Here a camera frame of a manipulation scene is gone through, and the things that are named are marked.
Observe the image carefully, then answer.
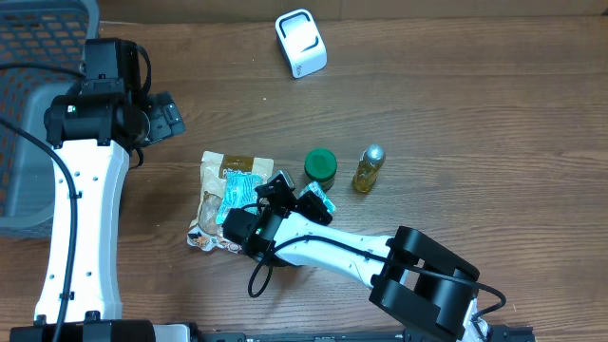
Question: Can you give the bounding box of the teal wafer packet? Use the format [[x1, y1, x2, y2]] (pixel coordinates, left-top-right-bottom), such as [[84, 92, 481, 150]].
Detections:
[[216, 172, 264, 225]]

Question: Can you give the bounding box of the teal tissue pack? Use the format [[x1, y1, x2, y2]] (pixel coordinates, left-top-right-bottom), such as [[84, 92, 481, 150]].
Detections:
[[299, 181, 336, 214]]

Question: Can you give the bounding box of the green lidded jar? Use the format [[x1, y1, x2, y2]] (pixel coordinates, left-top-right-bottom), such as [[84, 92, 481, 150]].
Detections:
[[304, 148, 337, 192]]

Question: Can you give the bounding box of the brown snack bag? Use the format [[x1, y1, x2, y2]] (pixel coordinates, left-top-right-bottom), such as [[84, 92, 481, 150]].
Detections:
[[186, 151, 275, 254]]

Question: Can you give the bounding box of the yellow dish soap bottle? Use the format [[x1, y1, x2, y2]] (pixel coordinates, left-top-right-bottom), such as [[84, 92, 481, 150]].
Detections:
[[352, 144, 386, 193]]

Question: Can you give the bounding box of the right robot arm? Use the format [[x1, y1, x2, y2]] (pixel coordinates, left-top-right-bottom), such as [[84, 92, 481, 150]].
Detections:
[[222, 180, 489, 341]]

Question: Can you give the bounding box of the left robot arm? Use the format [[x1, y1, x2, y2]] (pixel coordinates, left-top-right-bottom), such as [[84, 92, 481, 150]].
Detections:
[[9, 38, 198, 341]]

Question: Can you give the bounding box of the white barcode scanner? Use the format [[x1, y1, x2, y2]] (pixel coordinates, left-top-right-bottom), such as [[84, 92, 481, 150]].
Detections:
[[275, 9, 328, 79]]

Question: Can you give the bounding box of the grey plastic shopping basket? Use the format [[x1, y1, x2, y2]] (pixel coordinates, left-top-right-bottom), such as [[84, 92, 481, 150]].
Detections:
[[0, 0, 102, 238]]

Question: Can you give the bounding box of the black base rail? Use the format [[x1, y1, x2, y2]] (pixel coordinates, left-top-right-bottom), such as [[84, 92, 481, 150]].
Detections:
[[194, 325, 536, 342]]

